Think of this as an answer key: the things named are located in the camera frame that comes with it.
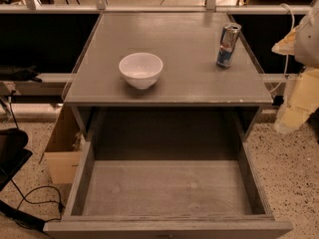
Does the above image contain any blue silver redbull can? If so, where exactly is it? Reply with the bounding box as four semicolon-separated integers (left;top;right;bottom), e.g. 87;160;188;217
216;23;241;68

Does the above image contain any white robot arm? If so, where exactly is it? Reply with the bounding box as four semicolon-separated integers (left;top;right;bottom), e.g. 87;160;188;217
271;7;319;133

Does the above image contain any open grey top drawer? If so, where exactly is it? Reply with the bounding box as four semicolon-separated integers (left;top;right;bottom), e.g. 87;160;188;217
43;107;295;239

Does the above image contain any grey wooden cabinet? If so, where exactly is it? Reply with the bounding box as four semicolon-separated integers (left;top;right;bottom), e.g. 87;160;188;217
64;12;272;145

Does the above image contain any white ceramic bowl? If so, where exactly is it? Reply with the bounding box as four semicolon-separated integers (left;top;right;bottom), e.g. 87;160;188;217
119;53;163;90

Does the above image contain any cardboard box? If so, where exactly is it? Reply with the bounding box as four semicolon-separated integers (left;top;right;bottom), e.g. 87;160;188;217
44;106;82;184

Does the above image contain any black chair base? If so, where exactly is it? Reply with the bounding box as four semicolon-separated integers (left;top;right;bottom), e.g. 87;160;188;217
0;128;45;232

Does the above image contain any black floor cable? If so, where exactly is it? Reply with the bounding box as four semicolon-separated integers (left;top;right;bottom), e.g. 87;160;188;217
9;178;66;225

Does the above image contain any black cloth on rail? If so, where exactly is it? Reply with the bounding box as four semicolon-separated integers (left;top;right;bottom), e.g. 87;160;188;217
0;65;42;83

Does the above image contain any white hanging cable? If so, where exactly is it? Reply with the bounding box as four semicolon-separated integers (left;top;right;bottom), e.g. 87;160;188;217
268;3;297;95

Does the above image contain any metal frame railing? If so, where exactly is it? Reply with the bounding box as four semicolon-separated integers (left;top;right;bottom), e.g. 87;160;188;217
0;0;319;16

